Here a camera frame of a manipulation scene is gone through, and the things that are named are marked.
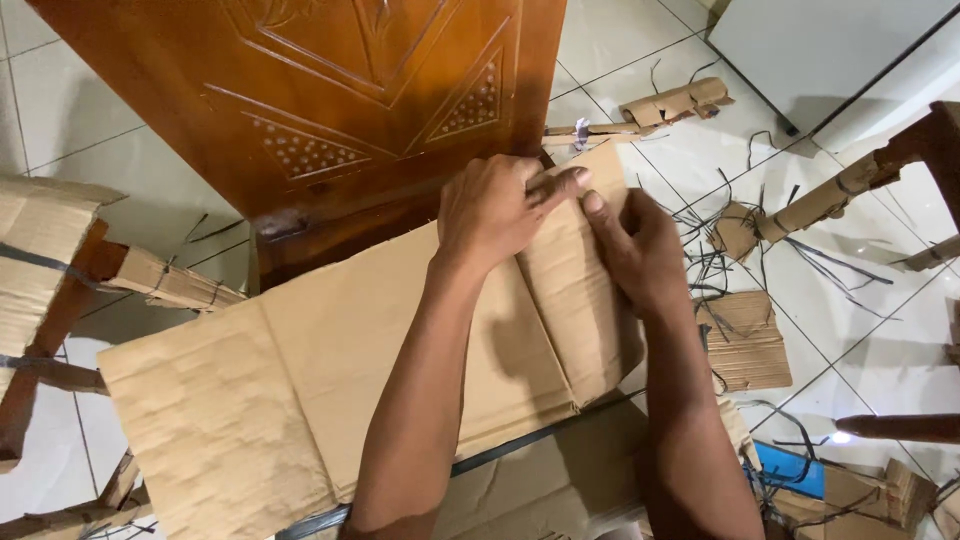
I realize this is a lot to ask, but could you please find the person's right hand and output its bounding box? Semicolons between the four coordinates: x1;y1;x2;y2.
581;187;700;321

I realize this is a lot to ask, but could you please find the person's left hand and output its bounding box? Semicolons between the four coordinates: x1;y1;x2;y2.
435;153;594;284

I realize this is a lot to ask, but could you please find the large cardboard sheet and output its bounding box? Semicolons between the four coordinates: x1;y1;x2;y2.
96;141;648;540

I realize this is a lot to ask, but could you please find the small torn cardboard scrap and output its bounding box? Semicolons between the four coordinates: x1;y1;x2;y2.
708;201;763;264

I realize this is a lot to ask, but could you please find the ribbed corrugated cardboard piece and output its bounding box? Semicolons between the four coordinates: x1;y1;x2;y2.
693;290;795;394

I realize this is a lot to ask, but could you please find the long narrow cardboard strip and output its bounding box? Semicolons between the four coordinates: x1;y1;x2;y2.
541;120;655;148

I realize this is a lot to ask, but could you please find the rolled cardboard piece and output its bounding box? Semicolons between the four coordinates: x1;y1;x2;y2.
618;76;735;129

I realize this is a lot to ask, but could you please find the carved brown wooden panel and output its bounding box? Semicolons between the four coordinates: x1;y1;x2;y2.
25;0;570;292

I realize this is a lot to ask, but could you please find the cardboard-wrapped wooden chair leg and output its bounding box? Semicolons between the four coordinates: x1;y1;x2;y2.
753;100;960;246

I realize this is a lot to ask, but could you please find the blue plastic item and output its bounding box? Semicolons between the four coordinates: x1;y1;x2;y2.
744;440;827;501

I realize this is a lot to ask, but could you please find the white cabinet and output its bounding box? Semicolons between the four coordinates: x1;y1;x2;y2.
705;0;960;155

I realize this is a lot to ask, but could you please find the bare brown wooden leg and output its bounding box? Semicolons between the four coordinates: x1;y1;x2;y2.
834;413;960;446

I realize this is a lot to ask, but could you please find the heap of cardboard offcuts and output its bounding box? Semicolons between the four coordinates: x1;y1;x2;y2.
765;456;960;540

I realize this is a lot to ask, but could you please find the heap of cut black straps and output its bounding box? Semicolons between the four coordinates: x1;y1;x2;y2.
636;58;905;395

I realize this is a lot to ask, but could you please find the strapped flat cardboard box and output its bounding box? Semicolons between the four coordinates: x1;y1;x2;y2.
276;388;762;540

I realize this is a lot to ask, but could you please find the cardboard-wrapped wooden rail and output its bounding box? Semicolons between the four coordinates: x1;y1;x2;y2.
891;233;960;273

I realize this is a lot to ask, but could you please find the wooden frame with cardboard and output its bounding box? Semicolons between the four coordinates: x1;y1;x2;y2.
0;448;156;540

